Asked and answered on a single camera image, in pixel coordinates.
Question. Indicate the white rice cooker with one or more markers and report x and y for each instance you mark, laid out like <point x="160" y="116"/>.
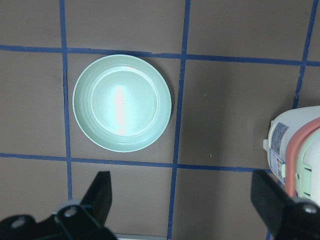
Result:
<point x="293" y="151"/>

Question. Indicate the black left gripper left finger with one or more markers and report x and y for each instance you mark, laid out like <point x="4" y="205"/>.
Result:
<point x="97" y="200"/>

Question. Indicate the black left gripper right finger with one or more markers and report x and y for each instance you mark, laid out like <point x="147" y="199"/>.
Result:
<point x="271" y="203"/>

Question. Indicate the green plate near left arm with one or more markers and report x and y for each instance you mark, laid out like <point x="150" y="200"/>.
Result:
<point x="121" y="103"/>

